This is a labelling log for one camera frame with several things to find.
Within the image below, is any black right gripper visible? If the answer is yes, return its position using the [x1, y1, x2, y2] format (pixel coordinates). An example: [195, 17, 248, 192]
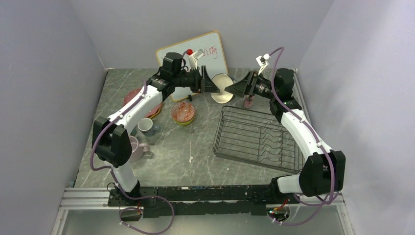
[225, 70, 278, 100]

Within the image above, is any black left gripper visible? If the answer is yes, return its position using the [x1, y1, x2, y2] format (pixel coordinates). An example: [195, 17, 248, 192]
[173, 66, 220, 93]

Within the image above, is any teal white-dot bowl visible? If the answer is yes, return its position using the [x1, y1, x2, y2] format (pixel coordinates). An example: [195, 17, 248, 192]
[210, 73, 235, 104]

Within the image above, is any blue zigzag pattern bowl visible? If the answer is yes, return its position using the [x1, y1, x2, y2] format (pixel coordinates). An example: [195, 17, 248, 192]
[170, 102, 196, 122]

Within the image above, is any yellow-green bowl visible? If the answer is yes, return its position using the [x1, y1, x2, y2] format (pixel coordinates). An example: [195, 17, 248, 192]
[174, 118, 194, 126]

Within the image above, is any yellow polka-dot plate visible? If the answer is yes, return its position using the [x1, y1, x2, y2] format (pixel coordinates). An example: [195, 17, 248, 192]
[146, 103, 163, 119]

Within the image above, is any small grey-blue cup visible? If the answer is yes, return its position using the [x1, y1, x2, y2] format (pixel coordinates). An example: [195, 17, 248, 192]
[137, 118, 160, 137]

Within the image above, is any pink polka-dot plate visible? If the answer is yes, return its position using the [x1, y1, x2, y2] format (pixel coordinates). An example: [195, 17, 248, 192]
[123, 88, 163, 119]

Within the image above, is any lilac mug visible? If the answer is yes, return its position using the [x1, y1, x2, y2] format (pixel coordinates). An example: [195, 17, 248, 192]
[129, 136, 151, 163]

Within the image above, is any blue butterfly mug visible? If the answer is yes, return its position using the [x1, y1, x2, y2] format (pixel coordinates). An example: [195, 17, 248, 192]
[130, 128, 137, 137]

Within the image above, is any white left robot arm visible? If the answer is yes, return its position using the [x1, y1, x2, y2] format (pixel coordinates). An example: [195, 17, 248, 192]
[90, 49, 220, 206]

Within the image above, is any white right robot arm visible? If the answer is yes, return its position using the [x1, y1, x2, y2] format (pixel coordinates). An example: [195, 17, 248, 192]
[225, 68, 346, 203]

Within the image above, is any pink-lid spice bottle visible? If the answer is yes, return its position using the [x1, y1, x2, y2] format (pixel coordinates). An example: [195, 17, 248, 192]
[243, 95, 254, 109]

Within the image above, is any yellow-framed whiteboard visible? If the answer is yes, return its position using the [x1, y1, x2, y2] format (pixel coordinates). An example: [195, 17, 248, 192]
[155, 31, 230, 103]

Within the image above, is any black base bar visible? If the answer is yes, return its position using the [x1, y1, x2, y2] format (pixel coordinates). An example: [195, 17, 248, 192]
[108, 180, 297, 218]

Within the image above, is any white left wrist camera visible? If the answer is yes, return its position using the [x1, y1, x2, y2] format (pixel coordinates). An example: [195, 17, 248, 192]
[186, 49, 204, 70]

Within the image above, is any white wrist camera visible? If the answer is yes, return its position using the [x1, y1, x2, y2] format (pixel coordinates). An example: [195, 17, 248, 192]
[255, 54, 270, 75]
[186, 49, 204, 70]

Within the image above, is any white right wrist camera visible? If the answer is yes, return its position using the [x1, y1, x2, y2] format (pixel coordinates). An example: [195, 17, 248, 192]
[255, 54, 270, 75]

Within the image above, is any black wire dish rack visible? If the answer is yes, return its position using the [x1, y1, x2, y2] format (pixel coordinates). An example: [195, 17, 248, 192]
[213, 105, 305, 174]

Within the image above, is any aluminium rail at wall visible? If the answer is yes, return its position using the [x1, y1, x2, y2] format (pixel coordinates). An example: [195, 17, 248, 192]
[292, 69, 308, 113]

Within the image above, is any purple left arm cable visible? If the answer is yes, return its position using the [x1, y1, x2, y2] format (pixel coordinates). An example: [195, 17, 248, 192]
[90, 48, 195, 235]

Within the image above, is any aluminium front frame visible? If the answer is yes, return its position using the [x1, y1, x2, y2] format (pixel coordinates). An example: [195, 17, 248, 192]
[52, 187, 354, 235]

